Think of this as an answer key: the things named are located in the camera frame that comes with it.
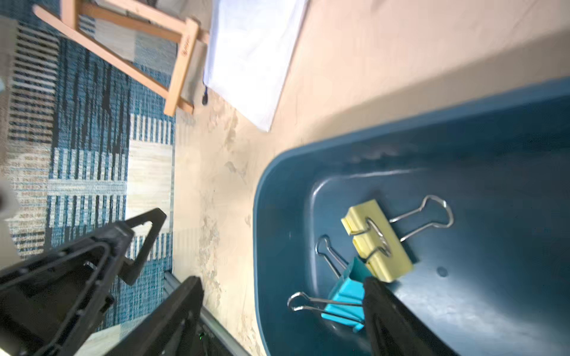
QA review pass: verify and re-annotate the teal plastic storage box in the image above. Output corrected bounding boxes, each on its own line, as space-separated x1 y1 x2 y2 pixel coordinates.
253 79 569 355

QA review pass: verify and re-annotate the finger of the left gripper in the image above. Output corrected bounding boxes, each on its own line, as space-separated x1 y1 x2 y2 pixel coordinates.
1 222 134 355
118 208 166 286

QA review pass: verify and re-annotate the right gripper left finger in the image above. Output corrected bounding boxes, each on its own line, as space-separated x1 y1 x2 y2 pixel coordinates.
107 277 204 356

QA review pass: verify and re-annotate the teal binder clip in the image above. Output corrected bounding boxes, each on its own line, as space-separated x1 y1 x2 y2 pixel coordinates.
287 235 372 333

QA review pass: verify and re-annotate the wooden easel stand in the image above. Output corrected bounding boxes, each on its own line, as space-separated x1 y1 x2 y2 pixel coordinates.
32 1 210 117

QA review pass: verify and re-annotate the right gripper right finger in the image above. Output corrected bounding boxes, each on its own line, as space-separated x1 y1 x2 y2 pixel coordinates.
362 277 457 355

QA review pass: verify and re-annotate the yellow binder clip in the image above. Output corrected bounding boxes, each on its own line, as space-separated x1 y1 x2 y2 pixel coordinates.
341 194 454 283

